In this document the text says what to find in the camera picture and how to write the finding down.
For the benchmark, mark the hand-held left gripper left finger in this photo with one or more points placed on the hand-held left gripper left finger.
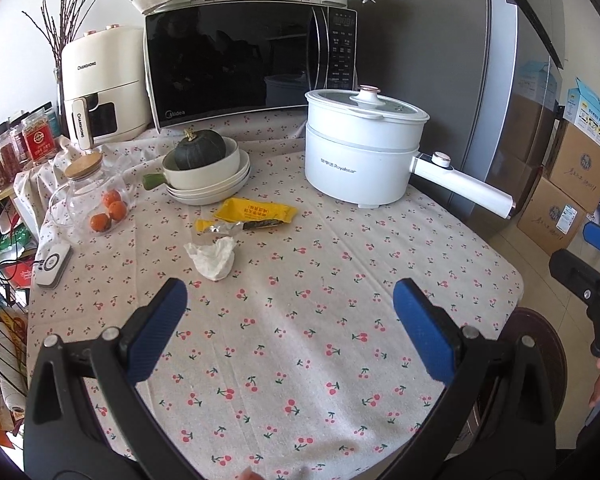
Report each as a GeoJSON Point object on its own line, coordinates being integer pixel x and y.
{"type": "Point", "coordinates": [157, 332]}

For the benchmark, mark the cream ceramic plate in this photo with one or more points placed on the cream ceramic plate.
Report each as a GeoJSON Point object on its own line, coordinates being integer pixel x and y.
{"type": "Point", "coordinates": [215, 199]}

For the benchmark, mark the grey refrigerator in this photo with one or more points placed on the grey refrigerator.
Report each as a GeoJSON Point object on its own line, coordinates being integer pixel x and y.
{"type": "Point", "coordinates": [510, 110]}

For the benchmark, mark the brown cardboard box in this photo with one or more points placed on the brown cardboard box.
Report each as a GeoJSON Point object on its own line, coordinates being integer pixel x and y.
{"type": "Point", "coordinates": [550, 215]}
{"type": "Point", "coordinates": [580, 170]}

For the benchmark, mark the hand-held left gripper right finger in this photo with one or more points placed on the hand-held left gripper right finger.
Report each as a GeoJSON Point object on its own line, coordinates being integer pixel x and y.
{"type": "Point", "coordinates": [425, 332]}

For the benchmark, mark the white tissue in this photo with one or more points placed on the white tissue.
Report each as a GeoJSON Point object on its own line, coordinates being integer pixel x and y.
{"type": "Point", "coordinates": [212, 259]}

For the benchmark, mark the white electric cooking pot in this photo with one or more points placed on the white electric cooking pot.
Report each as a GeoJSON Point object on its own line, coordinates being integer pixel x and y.
{"type": "Point", "coordinates": [355, 170]}

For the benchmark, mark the round brown stool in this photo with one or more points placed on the round brown stool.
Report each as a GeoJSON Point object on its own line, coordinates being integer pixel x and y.
{"type": "Point", "coordinates": [545, 350]}

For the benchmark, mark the dark green pumpkin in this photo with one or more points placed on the dark green pumpkin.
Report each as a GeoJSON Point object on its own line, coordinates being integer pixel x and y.
{"type": "Point", "coordinates": [200, 152]}

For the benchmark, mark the clear snack jar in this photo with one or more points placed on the clear snack jar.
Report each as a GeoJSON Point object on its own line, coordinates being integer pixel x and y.
{"type": "Point", "coordinates": [0, 167]}

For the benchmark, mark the small orange fruit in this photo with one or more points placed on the small orange fruit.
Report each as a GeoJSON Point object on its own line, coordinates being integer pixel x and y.
{"type": "Point", "coordinates": [111, 197]}
{"type": "Point", "coordinates": [100, 222]}
{"type": "Point", "coordinates": [117, 211]}

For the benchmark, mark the blue and white box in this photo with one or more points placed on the blue and white box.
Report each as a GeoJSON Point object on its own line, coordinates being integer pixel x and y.
{"type": "Point", "coordinates": [587, 110]}

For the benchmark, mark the red label snack jar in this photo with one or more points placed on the red label snack jar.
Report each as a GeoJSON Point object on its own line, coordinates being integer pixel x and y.
{"type": "Point", "coordinates": [39, 137]}

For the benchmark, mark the small white electronic device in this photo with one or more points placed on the small white electronic device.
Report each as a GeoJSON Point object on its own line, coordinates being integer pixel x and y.
{"type": "Point", "coordinates": [52, 265]}

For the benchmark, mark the silver foil wrapper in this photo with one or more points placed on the silver foil wrapper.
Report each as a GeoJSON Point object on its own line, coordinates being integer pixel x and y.
{"type": "Point", "coordinates": [220, 229]}

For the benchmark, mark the cream air fryer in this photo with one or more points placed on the cream air fryer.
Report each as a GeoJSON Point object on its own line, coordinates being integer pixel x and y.
{"type": "Point", "coordinates": [105, 70]}

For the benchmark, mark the black microwave oven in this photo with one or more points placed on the black microwave oven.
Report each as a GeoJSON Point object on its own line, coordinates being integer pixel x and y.
{"type": "Point", "coordinates": [230, 60]}

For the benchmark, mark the yellow snack wrapper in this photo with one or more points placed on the yellow snack wrapper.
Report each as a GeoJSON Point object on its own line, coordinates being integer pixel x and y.
{"type": "Point", "coordinates": [255, 210]}

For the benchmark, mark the dried bare branches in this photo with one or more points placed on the dried bare branches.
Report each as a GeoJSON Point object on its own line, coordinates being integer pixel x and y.
{"type": "Point", "coordinates": [60, 25]}

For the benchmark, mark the glass jar with wooden lid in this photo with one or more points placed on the glass jar with wooden lid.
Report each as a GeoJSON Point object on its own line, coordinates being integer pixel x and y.
{"type": "Point", "coordinates": [85, 185]}

